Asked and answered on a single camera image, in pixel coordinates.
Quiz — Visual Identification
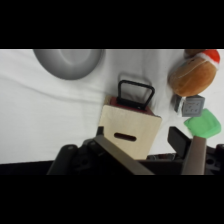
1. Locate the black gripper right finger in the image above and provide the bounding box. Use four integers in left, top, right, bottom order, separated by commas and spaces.
167, 125, 208, 176

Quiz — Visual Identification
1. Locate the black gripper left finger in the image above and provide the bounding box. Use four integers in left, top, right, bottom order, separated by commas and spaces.
94, 134, 156, 176

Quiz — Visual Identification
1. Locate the red-front drawer black handle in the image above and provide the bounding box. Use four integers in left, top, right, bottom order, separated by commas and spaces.
105, 79, 162, 118

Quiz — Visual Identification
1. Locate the light wooden box with slot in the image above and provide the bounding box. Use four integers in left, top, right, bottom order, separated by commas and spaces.
97, 104, 163, 161

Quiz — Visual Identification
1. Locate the green plastic toy piece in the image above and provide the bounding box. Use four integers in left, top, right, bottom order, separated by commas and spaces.
183, 108, 222, 139

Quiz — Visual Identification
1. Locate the small grey cube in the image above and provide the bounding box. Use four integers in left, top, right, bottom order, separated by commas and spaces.
171, 94, 206, 118

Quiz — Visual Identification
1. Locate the round orange plush red cap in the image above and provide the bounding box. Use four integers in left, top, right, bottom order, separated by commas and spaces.
167, 49, 222, 98

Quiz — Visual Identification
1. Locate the white tablecloth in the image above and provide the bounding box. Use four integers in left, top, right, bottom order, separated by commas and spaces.
0, 49, 224, 165

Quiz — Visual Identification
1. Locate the grey metal bowl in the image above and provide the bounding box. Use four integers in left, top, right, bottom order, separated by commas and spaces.
32, 49, 105, 81

